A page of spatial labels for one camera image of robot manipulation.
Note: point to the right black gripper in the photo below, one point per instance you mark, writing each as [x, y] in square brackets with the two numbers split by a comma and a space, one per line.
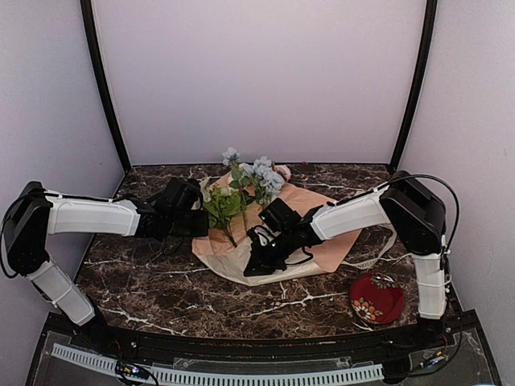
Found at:
[262, 264]

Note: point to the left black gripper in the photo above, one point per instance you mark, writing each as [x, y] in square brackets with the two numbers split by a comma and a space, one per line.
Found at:
[202, 227]

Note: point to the blue fake flower stem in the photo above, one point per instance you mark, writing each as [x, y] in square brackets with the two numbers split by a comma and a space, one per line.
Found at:
[266, 182]

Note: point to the red floral plate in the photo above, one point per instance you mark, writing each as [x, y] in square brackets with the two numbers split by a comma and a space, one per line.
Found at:
[376, 298]

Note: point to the right black frame post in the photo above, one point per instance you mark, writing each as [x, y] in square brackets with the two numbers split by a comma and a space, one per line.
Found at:
[424, 49]

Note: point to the black front table rail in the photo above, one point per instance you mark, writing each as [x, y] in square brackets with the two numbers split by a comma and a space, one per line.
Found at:
[390, 344]

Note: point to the white slotted cable duct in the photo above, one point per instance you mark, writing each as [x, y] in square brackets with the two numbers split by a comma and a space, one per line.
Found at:
[193, 372]

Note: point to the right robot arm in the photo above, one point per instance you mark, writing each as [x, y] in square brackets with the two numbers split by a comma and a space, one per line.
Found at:
[416, 214]

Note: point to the black frame post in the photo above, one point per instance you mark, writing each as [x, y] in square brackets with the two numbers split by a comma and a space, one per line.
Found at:
[90, 29]
[424, 49]

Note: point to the left black frame post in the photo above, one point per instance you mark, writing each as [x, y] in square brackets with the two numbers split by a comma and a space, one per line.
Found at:
[90, 29]

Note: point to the pink fake rose stem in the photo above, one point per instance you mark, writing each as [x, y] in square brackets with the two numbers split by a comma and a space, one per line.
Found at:
[284, 171]

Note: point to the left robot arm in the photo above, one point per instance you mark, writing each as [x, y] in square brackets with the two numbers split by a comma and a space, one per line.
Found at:
[39, 214]

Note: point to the white printed ribbon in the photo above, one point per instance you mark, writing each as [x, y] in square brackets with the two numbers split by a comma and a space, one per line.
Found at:
[363, 265]

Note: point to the beige wrapping paper sheet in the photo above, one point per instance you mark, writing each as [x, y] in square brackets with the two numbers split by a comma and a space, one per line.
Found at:
[218, 254]

